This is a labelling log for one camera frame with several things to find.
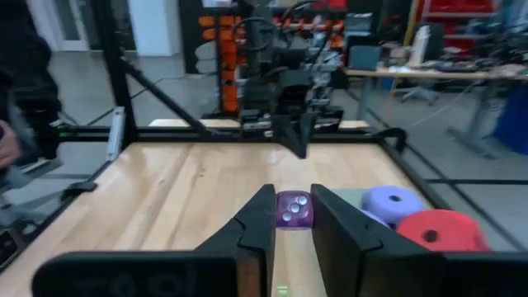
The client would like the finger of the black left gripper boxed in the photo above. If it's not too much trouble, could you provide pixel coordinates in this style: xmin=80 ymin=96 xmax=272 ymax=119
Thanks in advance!
xmin=271 ymin=114 xmax=305 ymax=158
xmin=299 ymin=111 xmax=319 ymax=159

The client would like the parts bin storage shelf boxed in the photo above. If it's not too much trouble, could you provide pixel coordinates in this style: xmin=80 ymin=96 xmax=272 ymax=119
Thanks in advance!
xmin=193 ymin=0 xmax=347 ymax=116

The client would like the grey box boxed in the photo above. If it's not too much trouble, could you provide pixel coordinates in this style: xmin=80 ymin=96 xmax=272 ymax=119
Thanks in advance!
xmin=348 ymin=45 xmax=383 ymax=71

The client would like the black aluminium table frame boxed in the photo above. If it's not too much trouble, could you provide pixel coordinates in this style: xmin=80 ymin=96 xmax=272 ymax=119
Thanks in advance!
xmin=0 ymin=0 xmax=528 ymax=273

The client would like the metal rack with red bins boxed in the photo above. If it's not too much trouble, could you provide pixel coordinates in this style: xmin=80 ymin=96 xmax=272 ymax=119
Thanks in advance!
xmin=420 ymin=0 xmax=496 ymax=54

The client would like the black office chair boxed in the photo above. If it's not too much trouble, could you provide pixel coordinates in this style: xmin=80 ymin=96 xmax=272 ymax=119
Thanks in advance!
xmin=398 ymin=22 xmax=446 ymax=106

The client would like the person's hand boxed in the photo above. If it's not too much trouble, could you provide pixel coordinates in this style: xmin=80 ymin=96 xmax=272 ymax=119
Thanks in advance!
xmin=0 ymin=119 xmax=22 ymax=170

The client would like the small purple translucent die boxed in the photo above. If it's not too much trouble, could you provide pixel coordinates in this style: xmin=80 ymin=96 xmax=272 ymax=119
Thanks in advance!
xmin=275 ymin=190 xmax=314 ymax=230

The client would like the white bottle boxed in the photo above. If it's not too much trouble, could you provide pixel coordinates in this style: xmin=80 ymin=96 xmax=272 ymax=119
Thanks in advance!
xmin=410 ymin=25 xmax=432 ymax=67

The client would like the black table clamp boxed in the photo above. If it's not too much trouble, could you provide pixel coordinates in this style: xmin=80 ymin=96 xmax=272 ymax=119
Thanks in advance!
xmin=60 ymin=180 xmax=99 ymax=202
xmin=377 ymin=126 xmax=408 ymax=154

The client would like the blue storage crate stack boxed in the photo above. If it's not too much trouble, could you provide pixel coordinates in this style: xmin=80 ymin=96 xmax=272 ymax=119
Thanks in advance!
xmin=493 ymin=84 xmax=528 ymax=156

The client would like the grey office chair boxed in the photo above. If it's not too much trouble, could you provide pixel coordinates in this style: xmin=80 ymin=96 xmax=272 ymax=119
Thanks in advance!
xmin=0 ymin=156 xmax=65 ymax=232

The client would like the red foam die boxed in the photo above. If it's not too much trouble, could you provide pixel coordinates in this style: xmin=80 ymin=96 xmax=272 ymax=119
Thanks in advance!
xmin=396 ymin=209 xmax=491 ymax=253

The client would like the yellow vertical pole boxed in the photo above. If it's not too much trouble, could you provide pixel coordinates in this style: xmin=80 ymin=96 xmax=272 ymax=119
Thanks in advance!
xmin=387 ymin=0 xmax=420 ymax=120

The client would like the person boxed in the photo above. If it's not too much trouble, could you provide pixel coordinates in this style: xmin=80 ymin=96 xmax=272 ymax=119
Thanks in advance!
xmin=0 ymin=0 xmax=65 ymax=195

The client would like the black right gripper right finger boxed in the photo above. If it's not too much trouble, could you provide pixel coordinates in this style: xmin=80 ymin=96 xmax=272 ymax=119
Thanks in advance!
xmin=310 ymin=183 xmax=528 ymax=297

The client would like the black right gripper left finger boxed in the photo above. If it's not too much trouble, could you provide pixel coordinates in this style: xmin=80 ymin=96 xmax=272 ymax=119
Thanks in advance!
xmin=31 ymin=183 xmax=277 ymax=297

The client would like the wooden top office desk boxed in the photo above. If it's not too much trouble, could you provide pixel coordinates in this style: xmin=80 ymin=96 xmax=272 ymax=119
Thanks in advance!
xmin=342 ymin=65 xmax=528 ymax=160

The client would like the teal plastic tray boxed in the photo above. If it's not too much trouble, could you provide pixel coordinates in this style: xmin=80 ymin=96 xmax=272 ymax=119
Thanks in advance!
xmin=329 ymin=187 xmax=372 ymax=210

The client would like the silver metal bracket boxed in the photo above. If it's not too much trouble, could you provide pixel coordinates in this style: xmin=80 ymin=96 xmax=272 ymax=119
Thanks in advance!
xmin=105 ymin=106 xmax=127 ymax=163

